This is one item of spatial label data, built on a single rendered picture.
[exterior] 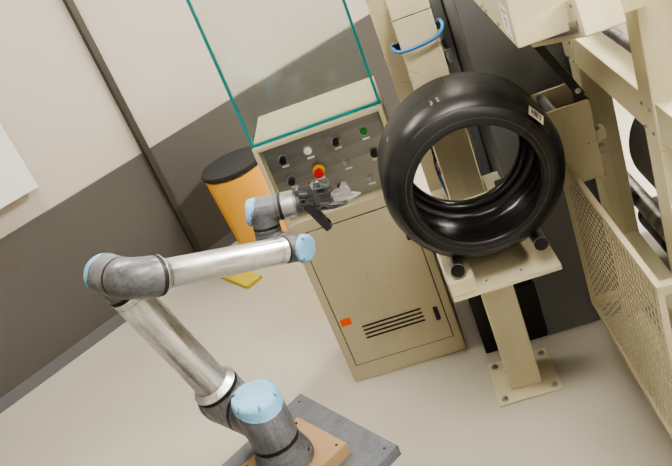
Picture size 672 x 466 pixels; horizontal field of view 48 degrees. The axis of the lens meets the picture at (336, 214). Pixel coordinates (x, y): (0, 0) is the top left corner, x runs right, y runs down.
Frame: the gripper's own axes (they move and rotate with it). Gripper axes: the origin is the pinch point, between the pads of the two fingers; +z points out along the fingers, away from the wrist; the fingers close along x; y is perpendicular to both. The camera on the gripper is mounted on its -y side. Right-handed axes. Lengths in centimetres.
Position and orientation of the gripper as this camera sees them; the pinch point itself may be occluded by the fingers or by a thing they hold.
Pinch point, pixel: (357, 196)
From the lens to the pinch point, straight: 246.6
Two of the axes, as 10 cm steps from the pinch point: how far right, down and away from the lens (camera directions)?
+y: -2.1, -8.7, -4.5
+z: 9.8, -2.0, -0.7
